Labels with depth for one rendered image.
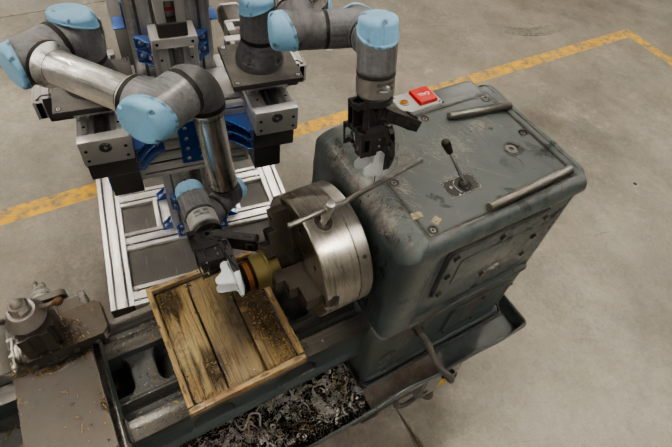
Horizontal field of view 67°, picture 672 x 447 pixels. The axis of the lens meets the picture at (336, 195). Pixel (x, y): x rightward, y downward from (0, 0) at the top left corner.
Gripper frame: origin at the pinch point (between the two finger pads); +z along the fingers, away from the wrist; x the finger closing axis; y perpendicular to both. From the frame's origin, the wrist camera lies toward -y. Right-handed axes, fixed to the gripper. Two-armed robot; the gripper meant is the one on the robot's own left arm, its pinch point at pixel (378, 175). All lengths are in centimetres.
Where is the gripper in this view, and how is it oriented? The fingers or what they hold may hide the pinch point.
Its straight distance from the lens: 112.1
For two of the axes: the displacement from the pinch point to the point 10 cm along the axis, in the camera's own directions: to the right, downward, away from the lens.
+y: -8.7, 3.0, -3.9
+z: 0.0, 8.0, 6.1
